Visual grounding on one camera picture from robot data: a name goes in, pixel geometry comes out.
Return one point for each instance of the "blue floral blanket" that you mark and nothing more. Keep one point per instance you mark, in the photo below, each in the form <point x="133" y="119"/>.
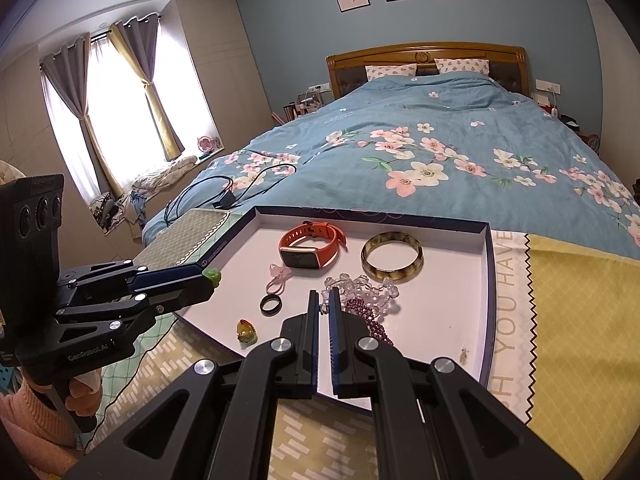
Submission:
<point x="350" y="185"/>

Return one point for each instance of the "pink desk fan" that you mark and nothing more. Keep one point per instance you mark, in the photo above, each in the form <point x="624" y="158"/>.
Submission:
<point x="208" y="144"/>

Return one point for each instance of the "pile of clothes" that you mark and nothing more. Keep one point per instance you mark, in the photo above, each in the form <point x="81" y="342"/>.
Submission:
<point x="112" y="212"/>

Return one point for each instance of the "grey and gold curtain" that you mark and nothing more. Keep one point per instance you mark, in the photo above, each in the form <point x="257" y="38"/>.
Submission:
<point x="140" y="45"/>
<point x="65" y="80"/>

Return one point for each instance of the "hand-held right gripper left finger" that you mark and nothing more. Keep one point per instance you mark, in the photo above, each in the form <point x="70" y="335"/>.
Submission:
<point x="314" y="342"/>

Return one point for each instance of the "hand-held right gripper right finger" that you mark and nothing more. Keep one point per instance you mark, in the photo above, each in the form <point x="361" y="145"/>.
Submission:
<point x="334" y="342"/>

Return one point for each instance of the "beige quilted cushion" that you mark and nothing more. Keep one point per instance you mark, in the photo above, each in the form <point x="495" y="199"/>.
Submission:
<point x="10" y="172"/>

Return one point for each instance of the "small gold charm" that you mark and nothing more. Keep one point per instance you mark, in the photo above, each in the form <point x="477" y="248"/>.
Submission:
<point x="464" y="355"/>

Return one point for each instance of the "yellow and white lettered cloth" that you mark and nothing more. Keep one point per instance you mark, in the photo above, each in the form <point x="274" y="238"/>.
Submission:
<point x="575" y="335"/>

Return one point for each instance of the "white quilt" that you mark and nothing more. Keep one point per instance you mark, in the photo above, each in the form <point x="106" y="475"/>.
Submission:
<point x="165" y="172"/>

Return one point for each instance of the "green patterned mat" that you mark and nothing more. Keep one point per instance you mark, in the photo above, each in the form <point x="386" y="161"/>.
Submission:
<point x="165" y="360"/>

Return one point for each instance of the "cluttered bedside table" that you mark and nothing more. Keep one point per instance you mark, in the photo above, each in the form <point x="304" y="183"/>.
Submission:
<point x="570" y="125"/>
<point x="300" y="105"/>

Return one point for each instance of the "bright window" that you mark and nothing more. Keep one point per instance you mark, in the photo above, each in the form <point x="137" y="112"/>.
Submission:
<point x="120" y="110"/>

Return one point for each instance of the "wooden headboard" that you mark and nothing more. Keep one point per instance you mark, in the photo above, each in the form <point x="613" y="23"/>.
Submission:
<point x="425" y="50"/>

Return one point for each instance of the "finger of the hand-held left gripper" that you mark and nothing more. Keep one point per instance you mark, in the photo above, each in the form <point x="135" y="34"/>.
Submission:
<point x="185" y="295"/>
<point x="175" y="274"/>

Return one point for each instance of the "green jade pendant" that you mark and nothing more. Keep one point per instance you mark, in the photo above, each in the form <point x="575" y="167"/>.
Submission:
<point x="212" y="277"/>

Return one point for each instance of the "orange smartwatch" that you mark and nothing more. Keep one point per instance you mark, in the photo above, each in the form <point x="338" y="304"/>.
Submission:
<point x="297" y="257"/>

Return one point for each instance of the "white tray with dark rim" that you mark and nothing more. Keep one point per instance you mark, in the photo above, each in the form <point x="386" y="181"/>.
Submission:
<point x="440" y="310"/>

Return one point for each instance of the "person's left hand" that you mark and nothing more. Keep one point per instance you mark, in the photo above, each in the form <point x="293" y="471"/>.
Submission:
<point x="82" y="400"/>

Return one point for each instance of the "white dotted pillow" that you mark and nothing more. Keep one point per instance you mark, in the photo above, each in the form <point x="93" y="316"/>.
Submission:
<point x="462" y="66"/>
<point x="391" y="71"/>

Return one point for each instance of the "white wall socket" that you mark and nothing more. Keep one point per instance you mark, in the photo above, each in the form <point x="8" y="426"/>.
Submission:
<point x="318" y="88"/>
<point x="548" y="86"/>

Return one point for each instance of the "person's left forearm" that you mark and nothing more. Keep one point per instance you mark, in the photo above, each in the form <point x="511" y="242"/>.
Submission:
<point x="30" y="425"/>

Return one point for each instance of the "yellow marbled bangle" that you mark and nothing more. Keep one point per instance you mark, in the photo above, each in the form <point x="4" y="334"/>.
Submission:
<point x="395" y="276"/>

